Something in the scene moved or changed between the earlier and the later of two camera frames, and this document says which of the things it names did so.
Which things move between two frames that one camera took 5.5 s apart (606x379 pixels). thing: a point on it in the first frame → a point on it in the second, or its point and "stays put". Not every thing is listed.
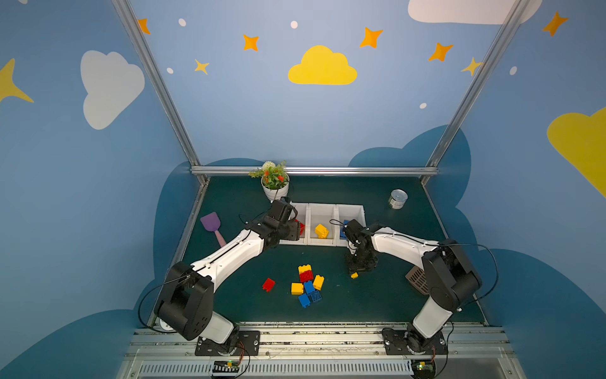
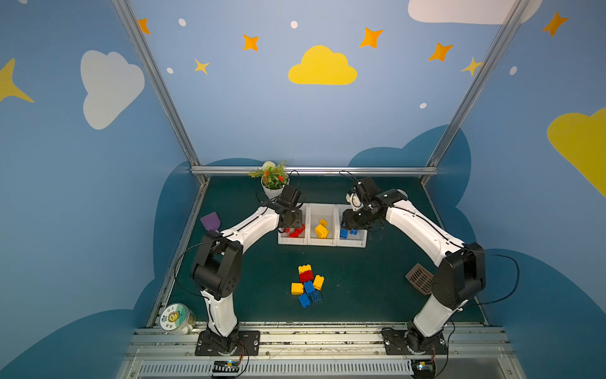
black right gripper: [364, 258] → [350, 222]
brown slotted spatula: [418, 280] stays put
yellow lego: [321, 230] stays put
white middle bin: [322, 213] stays put
